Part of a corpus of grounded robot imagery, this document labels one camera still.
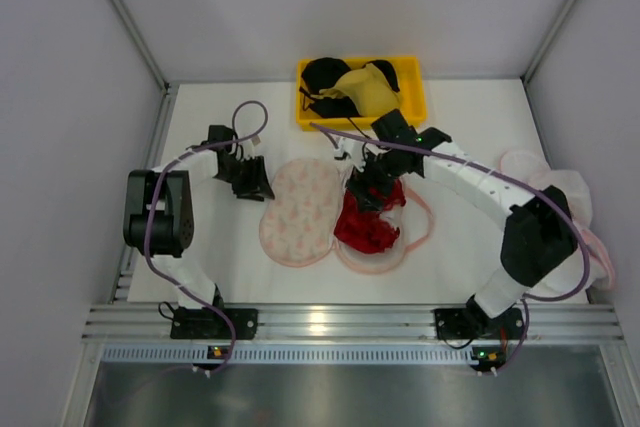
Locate red lace bra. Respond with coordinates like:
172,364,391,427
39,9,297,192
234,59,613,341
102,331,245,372
334,180,406,254

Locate peach tulip print laundry bag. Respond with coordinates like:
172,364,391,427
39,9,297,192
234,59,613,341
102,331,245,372
259,159,435,275

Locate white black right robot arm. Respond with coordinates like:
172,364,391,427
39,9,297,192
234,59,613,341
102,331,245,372
335,110,578,328

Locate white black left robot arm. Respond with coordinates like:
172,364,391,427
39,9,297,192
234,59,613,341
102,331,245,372
123,125,275,311

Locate yellow bra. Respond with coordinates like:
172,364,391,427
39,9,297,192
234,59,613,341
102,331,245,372
319,60,402,118

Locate black bra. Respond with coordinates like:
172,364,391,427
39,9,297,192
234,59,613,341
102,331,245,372
298,57,377,130

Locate yellow plastic bin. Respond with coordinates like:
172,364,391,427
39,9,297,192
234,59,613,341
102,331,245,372
295,56,428,131

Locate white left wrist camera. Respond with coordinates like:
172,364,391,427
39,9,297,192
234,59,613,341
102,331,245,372
242,135,263,157

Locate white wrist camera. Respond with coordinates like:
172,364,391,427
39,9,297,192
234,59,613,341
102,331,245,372
242,135,263,157
333,137,365,165

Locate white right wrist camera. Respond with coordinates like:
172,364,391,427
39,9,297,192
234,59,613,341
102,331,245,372
333,137,365,165

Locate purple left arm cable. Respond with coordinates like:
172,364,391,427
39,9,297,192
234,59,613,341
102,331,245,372
99,100,269,408

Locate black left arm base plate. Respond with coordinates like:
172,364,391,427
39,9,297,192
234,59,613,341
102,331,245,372
170,307,259,340

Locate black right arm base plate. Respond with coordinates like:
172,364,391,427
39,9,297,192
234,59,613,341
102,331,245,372
433,307,525,349

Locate aluminium front rail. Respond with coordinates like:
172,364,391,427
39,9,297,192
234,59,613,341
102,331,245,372
81,303,624,345

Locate white slotted cable duct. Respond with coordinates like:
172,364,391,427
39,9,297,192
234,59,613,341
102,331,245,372
102,344,478,365

